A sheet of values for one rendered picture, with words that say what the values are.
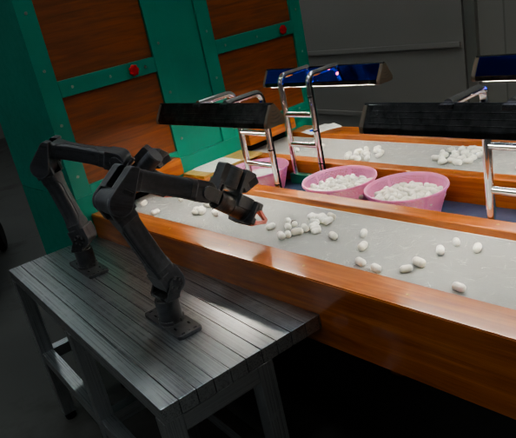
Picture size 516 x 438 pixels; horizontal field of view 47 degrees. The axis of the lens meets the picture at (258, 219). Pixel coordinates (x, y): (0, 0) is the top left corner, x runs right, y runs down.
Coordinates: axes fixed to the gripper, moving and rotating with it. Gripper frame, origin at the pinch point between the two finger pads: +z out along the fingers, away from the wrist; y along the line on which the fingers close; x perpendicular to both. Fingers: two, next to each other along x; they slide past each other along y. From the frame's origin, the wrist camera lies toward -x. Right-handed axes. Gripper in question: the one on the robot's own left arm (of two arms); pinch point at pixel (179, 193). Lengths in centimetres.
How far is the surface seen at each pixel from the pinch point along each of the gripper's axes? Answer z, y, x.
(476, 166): 67, -64, -41
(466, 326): -3, -111, 15
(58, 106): -31, 46, -17
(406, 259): 15, -82, 2
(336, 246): 14, -60, 3
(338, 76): 42, -12, -64
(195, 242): -3.0, -21.3, 14.5
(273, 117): 1.0, -32.1, -28.7
